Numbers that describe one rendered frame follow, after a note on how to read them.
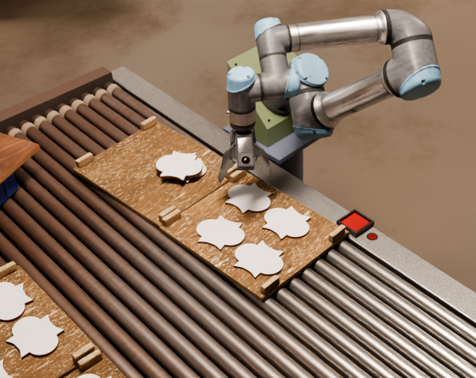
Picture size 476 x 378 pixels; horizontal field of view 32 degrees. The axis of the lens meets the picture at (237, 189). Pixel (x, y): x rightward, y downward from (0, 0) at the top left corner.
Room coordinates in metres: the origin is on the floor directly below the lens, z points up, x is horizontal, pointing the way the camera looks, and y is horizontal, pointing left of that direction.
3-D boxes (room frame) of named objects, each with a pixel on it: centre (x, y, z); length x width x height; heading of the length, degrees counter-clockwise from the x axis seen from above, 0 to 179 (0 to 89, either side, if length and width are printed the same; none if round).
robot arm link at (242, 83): (1.91, -0.03, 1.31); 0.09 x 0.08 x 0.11; 98
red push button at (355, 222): (1.78, -0.33, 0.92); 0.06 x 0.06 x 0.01; 39
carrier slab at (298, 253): (1.77, -0.04, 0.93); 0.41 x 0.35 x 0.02; 42
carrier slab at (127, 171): (2.08, 0.24, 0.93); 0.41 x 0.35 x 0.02; 44
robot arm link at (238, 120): (1.91, -0.02, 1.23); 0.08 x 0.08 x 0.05
